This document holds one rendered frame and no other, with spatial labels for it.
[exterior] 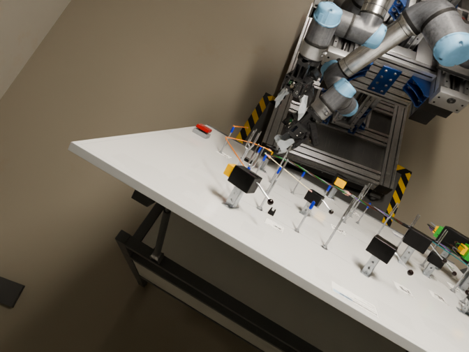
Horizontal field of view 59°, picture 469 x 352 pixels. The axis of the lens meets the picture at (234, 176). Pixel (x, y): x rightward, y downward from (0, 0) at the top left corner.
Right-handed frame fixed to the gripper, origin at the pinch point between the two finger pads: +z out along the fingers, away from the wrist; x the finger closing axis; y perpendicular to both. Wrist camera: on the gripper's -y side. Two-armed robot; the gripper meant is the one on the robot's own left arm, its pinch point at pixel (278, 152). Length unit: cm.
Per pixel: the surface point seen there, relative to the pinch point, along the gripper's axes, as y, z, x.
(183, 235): 3, 50, 6
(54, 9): 76, 75, -196
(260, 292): -25, 40, 28
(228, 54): -27, 9, -168
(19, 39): 83, 94, -160
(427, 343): 11, -13, 90
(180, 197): 53, 6, 61
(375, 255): 11, -13, 68
